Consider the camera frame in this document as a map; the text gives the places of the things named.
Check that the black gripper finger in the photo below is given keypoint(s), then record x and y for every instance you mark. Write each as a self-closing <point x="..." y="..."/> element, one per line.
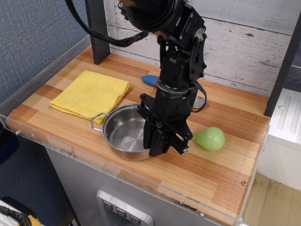
<point x="147" y="133"/>
<point x="160" y="142"/>

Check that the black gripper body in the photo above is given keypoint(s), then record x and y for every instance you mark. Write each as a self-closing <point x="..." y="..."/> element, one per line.
<point x="168" y="112"/>

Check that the stainless steel two-handled pan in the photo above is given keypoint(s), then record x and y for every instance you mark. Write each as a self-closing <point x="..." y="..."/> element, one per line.
<point x="123" y="131"/>

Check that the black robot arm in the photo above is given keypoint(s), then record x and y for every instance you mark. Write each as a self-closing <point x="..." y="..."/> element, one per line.
<point x="181" y="35"/>

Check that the folded yellow cloth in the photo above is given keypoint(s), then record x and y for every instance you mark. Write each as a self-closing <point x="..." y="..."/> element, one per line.
<point x="89" y="94"/>

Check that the green plastic pear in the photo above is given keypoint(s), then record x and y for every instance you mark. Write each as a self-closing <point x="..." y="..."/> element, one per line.
<point x="211" y="139"/>

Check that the silver cabinet with button panel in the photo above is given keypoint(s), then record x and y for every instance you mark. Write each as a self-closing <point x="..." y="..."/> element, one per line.
<point x="100" y="197"/>

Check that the white aluminium side block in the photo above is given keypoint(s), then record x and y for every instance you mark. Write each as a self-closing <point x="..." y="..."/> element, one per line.
<point x="280" y="159"/>

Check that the yellow object bottom left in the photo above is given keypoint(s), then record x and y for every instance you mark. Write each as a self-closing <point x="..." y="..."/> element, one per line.
<point x="34" y="221"/>

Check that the blue-handled metal spoon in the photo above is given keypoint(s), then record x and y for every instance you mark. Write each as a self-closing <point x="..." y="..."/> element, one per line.
<point x="152" y="79"/>

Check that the clear acrylic guard rail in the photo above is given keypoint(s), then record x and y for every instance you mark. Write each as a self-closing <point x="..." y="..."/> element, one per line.
<point x="214" y="184"/>

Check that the black left vertical post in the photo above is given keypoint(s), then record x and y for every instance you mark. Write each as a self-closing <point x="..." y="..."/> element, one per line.
<point x="97" y="23"/>

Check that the black vertical post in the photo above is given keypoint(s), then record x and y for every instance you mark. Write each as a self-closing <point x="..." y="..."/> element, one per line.
<point x="284" y="69"/>
<point x="97" y="23"/>

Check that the black right vertical post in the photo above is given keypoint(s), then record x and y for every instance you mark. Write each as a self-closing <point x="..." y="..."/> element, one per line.
<point x="284" y="69"/>

